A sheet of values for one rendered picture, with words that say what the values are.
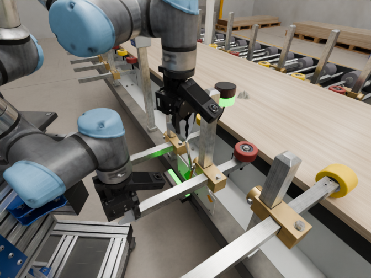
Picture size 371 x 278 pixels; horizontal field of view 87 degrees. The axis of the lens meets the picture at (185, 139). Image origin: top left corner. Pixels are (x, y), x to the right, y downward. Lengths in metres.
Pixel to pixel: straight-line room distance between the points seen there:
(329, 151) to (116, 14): 0.76
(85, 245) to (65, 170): 1.04
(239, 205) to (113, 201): 0.57
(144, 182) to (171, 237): 1.04
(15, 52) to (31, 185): 0.44
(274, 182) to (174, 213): 1.21
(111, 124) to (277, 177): 0.33
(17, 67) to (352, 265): 1.07
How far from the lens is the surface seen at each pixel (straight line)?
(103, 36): 0.33
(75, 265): 1.35
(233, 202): 0.92
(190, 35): 0.43
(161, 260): 1.46
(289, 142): 0.83
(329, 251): 0.82
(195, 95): 0.46
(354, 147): 0.93
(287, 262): 0.86
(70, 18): 0.34
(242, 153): 0.71
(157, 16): 0.43
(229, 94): 0.55
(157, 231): 1.54
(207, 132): 0.58
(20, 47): 0.72
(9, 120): 0.44
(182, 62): 0.44
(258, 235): 0.47
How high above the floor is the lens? 1.37
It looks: 38 degrees down
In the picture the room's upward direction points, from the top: straight up
